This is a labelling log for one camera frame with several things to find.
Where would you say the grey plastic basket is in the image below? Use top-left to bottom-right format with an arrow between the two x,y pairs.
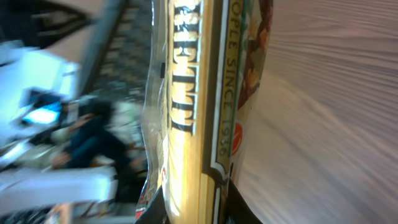
77,0 -> 152,103

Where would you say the orange biscuit roll pack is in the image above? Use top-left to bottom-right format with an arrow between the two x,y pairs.
136,0 -> 274,224

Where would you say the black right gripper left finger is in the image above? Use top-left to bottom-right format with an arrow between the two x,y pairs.
135,187 -> 170,224

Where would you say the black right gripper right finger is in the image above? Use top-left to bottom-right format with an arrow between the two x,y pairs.
226,180 -> 262,224

